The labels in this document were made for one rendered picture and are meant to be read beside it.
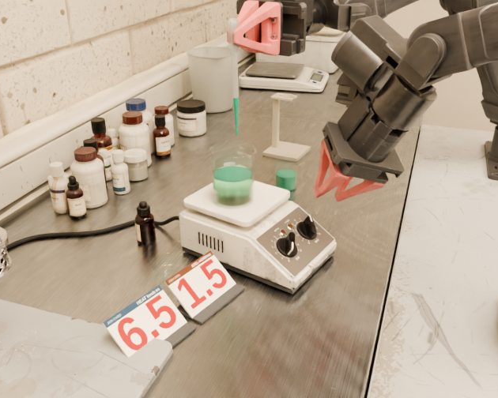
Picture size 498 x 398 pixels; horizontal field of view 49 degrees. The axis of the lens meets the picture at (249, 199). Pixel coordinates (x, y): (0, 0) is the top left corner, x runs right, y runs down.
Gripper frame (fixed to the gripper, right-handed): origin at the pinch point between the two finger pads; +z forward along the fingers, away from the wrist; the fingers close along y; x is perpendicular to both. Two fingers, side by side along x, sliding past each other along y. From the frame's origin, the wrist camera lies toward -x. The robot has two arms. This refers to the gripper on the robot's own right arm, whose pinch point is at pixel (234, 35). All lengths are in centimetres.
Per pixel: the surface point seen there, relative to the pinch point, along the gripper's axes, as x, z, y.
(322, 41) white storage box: 23, -104, -42
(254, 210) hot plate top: 23.2, 1.5, 3.6
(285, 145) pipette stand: 32, -40, -16
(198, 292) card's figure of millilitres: 30.0, 13.6, 3.1
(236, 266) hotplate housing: 30.4, 5.7, 3.4
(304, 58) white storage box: 29, -103, -48
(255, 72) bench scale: 28, -78, -50
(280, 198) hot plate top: 23.3, -3.7, 4.7
